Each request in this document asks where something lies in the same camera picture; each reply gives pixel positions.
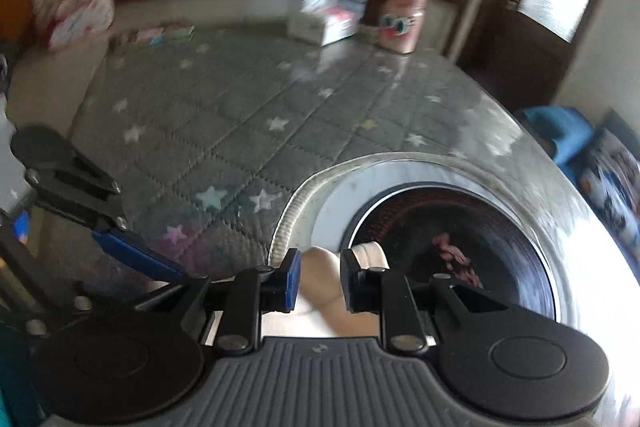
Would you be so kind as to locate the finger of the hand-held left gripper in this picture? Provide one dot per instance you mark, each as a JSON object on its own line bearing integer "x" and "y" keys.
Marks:
{"x": 140, "y": 252}
{"x": 45, "y": 302}

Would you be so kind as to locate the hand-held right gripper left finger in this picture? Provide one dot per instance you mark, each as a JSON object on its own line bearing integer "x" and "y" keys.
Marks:
{"x": 292, "y": 279}

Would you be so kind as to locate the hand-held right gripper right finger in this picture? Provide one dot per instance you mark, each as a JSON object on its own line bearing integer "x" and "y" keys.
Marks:
{"x": 350, "y": 279}

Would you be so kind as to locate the cream garment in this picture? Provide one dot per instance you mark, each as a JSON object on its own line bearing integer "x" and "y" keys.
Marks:
{"x": 320, "y": 277}

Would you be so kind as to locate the round black induction cooktop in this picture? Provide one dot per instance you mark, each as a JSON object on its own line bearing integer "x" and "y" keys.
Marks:
{"x": 475, "y": 227}

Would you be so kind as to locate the pink patterned bag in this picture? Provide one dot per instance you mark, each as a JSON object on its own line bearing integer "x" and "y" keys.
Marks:
{"x": 75, "y": 17}

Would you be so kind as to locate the stack of thin books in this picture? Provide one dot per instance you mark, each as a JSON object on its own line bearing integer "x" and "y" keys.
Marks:
{"x": 155, "y": 34}

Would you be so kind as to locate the blue sofa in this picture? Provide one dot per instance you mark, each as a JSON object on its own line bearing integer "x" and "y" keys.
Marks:
{"x": 555, "y": 132}

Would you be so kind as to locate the white cardboard box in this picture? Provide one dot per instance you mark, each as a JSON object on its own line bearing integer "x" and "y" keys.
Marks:
{"x": 325, "y": 19}

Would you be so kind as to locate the pink cartoon-eyed bottle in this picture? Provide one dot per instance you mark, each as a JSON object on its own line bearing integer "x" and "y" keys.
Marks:
{"x": 402, "y": 17}

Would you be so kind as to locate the butterfly print pillow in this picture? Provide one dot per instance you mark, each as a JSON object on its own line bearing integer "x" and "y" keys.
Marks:
{"x": 615, "y": 187}

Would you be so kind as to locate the dark wooden glazed door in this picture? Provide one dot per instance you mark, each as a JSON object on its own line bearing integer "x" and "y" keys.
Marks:
{"x": 540, "y": 7}

